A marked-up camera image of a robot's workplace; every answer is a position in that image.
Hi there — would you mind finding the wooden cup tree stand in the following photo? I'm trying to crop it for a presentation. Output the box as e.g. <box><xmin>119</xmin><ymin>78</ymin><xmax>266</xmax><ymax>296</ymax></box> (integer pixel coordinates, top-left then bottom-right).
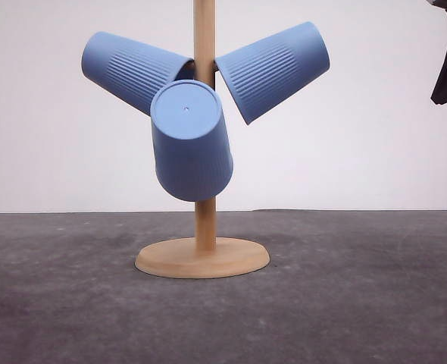
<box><xmin>136</xmin><ymin>0</ymin><xmax>270</xmax><ymax>279</ymax></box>

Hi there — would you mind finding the blue ribbed cup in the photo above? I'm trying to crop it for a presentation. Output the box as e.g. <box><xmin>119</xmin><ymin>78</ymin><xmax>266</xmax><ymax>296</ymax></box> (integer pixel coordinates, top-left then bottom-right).
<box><xmin>214</xmin><ymin>22</ymin><xmax>330</xmax><ymax>125</ymax></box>
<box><xmin>151</xmin><ymin>80</ymin><xmax>233</xmax><ymax>202</ymax></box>
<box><xmin>81</xmin><ymin>31</ymin><xmax>195</xmax><ymax>115</ymax></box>

